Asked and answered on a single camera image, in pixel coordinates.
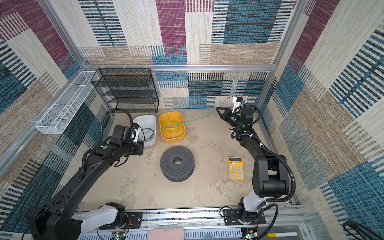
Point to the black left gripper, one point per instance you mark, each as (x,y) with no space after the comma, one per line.
(140,144)

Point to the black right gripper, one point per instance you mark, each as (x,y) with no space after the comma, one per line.
(227,110)

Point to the grey perforated cable spool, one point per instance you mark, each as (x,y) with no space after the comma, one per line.
(177,164)

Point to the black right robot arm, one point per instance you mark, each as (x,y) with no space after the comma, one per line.
(273,180)

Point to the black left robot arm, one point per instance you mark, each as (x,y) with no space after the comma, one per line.
(57,220)

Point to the white plastic bin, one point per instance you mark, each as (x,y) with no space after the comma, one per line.
(148,123)

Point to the yellow plastic bin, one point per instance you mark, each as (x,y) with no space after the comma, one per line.
(172,127)

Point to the yellow calculator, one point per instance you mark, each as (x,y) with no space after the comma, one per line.
(236,169)

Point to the yellow white marker pen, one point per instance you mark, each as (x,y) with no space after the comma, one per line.
(283,235)

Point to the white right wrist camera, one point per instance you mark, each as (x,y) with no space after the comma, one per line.
(238,103)

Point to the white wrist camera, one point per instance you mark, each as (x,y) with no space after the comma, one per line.
(238,103)
(135,134)

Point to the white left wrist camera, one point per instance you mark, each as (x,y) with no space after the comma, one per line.
(135,134)

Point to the black wire shelf rack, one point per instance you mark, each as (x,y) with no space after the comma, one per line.
(131,89)

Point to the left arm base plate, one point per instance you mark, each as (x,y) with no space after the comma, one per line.
(132,220)

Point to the white wire mesh basket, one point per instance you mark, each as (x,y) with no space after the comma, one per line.
(62,112)

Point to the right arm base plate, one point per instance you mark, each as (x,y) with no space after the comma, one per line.
(232,217)

